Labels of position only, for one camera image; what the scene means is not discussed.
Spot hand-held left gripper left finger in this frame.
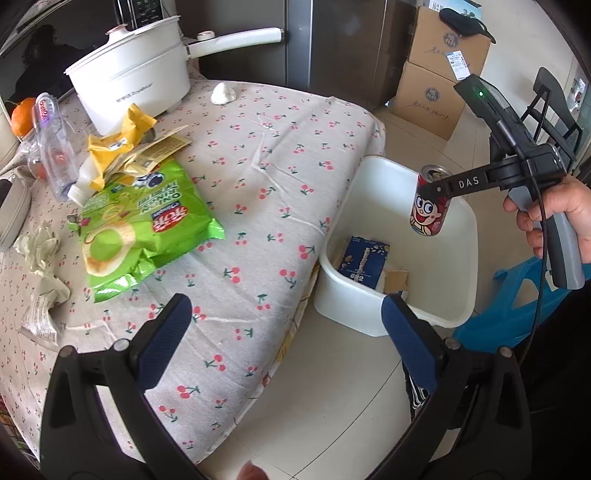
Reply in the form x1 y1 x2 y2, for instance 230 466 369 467
39 293 204 480

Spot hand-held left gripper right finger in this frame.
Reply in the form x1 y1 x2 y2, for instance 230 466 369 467
369 293 534 480

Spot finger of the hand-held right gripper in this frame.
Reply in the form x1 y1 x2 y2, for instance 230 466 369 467
422 167 492 197

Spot red cartoon drink can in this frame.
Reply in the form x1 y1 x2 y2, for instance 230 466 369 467
410 165 451 237

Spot brown cardboard piece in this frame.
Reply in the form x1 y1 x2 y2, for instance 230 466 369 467
381 268 411 296

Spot blue snack box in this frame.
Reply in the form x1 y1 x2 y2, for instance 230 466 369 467
338 236 391 291

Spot white plastic bin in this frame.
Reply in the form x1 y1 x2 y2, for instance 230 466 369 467
314 156 478 337

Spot green chip bag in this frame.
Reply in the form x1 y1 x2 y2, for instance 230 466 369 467
79 159 226 304

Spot white printed wrapper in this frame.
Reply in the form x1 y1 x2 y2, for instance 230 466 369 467
20 272 71 348

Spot cream paper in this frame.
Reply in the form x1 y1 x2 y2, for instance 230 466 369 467
14 220 62 278

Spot white plastic wrapper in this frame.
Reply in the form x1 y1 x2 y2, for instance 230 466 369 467
68 161 108 204

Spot beige printed packet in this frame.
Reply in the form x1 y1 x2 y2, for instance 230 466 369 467
117 124 192 174

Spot yellow wrapper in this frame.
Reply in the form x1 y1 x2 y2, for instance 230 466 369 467
88 104 158 190

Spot clear plastic bottle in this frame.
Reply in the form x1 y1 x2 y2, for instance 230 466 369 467
34 92 78 201

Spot white tissue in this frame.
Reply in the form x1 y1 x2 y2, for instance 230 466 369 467
211 82 237 105

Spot person's right hand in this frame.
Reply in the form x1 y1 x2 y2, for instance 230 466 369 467
503 174 591 266

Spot person's left hand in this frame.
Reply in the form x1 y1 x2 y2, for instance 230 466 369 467
238 462 271 480

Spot striped slipper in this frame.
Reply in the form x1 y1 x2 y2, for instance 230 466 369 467
403 362 434 422

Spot black chair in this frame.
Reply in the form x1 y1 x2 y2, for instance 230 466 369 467
522 67 585 177

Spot plain cardboard box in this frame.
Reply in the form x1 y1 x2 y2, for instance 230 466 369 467
389 60 468 141

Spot blue plastic stool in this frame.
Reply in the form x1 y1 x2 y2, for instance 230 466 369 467
451 256 591 352

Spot yellow patterned undercloth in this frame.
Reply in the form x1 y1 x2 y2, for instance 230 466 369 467
259 263 322 389

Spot cardboard box with label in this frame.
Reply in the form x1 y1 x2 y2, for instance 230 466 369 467
409 7 491 87

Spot cherry print tablecloth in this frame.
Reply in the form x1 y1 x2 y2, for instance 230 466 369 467
0 69 387 464

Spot blue white carton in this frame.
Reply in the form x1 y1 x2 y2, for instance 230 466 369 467
418 0 482 14

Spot dark grey refrigerator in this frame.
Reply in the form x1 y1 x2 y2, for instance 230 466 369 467
185 0 420 110

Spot clear glass jar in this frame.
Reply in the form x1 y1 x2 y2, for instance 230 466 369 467
17 131 52 182

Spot white electric cooking pot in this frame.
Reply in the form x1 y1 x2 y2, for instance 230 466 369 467
64 15 284 137

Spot white appliance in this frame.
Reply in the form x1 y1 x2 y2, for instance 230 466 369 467
0 102 20 177

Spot large orange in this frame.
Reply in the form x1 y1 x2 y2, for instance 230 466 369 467
10 98 37 137

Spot white pot lid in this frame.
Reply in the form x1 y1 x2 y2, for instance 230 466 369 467
65 15 183 77

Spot black microwave oven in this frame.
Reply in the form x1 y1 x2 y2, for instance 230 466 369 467
0 0 168 112

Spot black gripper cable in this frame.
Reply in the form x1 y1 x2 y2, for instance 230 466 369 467
496 120 555 370

